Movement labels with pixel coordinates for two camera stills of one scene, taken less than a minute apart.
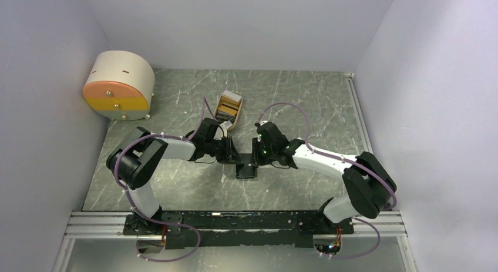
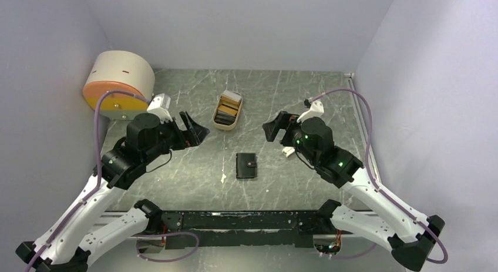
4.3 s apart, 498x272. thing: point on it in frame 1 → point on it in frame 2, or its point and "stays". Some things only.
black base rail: [266, 228] stays
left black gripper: [231, 154] → [192, 136]
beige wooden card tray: [228, 107] stays
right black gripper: [257, 159] → [282, 121]
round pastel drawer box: [120, 86] stays
